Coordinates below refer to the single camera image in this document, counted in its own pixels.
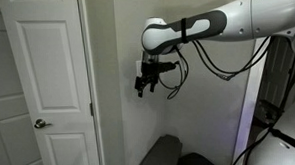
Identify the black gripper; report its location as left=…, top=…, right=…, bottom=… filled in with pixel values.
left=134, top=59, right=163, bottom=99

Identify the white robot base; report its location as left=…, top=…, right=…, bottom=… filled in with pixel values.
left=242, top=89, right=295, bottom=165

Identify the grey bin lid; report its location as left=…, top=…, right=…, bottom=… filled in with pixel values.
left=133, top=133, right=184, bottom=165

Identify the black round object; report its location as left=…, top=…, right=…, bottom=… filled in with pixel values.
left=176, top=150, right=220, bottom=165

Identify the white double light switch plate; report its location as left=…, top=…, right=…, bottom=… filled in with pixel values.
left=135, top=60, right=144, bottom=78

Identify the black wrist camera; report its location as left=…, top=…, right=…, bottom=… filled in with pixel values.
left=159, top=60, right=181, bottom=73

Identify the black looped wrist cable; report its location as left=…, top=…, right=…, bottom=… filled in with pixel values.
left=157, top=45, right=191, bottom=101

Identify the black velcro strap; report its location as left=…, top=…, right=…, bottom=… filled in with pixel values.
left=180, top=17, right=190, bottom=44

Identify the long black arm cable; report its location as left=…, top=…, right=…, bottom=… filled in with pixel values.
left=191, top=35, right=275, bottom=84

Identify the white panel door with handle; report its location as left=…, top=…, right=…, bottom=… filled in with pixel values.
left=0, top=0, right=102, bottom=165

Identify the metal door lever handle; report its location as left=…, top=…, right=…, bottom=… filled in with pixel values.
left=33, top=118, right=52, bottom=129

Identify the black base cable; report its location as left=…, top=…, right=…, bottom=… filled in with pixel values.
left=228, top=126, right=276, bottom=165

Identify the black base strap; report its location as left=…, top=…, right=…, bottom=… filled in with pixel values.
left=269, top=126, right=295, bottom=159

